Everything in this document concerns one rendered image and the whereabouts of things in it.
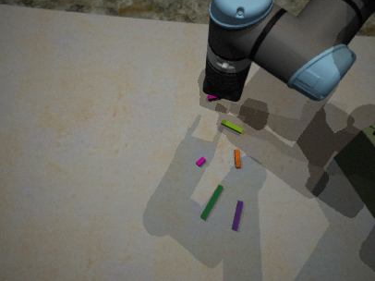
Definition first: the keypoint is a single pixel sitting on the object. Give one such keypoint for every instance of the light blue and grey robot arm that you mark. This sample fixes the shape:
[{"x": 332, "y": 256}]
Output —
[{"x": 309, "y": 52}]

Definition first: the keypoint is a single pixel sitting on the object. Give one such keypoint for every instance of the orange rod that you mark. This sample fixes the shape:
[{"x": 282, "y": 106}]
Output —
[{"x": 237, "y": 158}]

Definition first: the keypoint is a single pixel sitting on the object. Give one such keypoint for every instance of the green rod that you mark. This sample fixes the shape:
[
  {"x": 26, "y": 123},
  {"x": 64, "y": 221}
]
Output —
[{"x": 211, "y": 202}]

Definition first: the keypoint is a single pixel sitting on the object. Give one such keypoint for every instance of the magenta rectangular block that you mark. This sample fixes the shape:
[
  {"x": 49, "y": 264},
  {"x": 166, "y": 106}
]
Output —
[
  {"x": 200, "y": 161},
  {"x": 210, "y": 97}
]

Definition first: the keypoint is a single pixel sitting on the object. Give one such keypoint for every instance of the lime green rectangular bar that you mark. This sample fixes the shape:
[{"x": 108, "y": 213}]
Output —
[{"x": 232, "y": 126}]

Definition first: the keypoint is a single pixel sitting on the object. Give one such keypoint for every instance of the purple rod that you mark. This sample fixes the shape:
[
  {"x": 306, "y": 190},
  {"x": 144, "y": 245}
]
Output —
[{"x": 237, "y": 215}]

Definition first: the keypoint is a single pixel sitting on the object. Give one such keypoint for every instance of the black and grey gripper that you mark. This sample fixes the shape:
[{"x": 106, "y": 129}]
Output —
[{"x": 231, "y": 84}]

